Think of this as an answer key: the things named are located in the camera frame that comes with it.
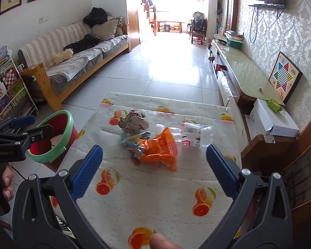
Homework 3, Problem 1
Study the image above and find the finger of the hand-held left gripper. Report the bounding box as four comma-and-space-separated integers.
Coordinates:
0, 125, 53, 148
0, 115, 36, 133

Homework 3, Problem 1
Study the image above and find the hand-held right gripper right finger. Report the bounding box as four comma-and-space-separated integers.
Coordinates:
198, 144, 293, 249

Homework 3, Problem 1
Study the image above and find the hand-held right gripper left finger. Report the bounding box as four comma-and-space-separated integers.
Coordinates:
12, 145, 104, 249

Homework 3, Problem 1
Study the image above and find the red bucket with green rim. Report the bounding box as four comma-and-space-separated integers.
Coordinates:
26, 110, 79, 164

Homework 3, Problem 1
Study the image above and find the orange plastic wrapper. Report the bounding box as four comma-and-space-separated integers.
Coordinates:
131, 127, 178, 172

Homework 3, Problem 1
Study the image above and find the person's left hand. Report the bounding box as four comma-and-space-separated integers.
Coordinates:
0, 163, 15, 201

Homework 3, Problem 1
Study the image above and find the person's right hand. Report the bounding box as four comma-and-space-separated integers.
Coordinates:
149, 233, 182, 249

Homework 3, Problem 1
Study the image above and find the low wooden cabinet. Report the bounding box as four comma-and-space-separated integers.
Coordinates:
240, 132, 301, 172

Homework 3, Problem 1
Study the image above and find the clear plastic label packaging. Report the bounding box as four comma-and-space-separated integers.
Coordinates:
168, 121, 214, 148

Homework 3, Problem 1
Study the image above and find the row of picture books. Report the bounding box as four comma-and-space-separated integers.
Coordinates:
0, 46, 27, 123

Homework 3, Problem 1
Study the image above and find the blue and white wrapper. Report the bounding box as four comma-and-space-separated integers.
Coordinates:
120, 131, 152, 149

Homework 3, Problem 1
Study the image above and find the crumpled patterned wrapper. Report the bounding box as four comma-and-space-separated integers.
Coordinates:
118, 110, 149, 135

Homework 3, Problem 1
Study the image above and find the orange fruit print tablecloth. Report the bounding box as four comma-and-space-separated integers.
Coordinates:
52, 92, 249, 249

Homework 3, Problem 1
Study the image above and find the long white box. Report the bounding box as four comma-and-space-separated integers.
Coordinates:
249, 99, 300, 138

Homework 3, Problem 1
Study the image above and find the cream plush toy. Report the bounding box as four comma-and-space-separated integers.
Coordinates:
50, 49, 74, 65

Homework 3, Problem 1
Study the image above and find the green packet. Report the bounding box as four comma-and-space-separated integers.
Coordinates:
265, 98, 283, 114

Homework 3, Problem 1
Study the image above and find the wooden lattice screen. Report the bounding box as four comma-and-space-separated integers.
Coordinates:
280, 124, 311, 239

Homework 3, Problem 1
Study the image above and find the clear wrapped roll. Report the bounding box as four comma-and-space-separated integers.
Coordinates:
219, 75, 239, 101

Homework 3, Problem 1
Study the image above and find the black garment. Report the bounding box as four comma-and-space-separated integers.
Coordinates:
64, 34, 100, 54
83, 7, 108, 27

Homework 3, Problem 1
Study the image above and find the glass top TV cabinet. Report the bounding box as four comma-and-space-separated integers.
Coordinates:
209, 39, 285, 109

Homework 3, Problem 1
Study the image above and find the star checkers board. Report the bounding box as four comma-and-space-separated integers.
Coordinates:
268, 51, 303, 104

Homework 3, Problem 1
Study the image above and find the beige cushion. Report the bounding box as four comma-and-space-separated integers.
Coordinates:
107, 16, 124, 38
92, 19, 120, 42

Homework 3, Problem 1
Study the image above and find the green box with papers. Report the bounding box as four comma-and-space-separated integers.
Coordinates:
224, 30, 245, 49

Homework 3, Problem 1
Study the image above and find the wooden chair with bags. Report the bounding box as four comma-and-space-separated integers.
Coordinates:
190, 12, 208, 45

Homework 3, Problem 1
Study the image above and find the wooden staircase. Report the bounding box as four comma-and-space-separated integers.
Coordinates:
131, 0, 157, 35

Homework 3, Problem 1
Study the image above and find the white wire book rack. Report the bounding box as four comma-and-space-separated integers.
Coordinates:
0, 45, 39, 125

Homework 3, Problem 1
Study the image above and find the striped wooden frame sofa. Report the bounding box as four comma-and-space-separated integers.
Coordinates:
18, 22, 132, 111

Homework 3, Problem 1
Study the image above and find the black hanging cable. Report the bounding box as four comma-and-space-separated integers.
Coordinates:
249, 5, 258, 44

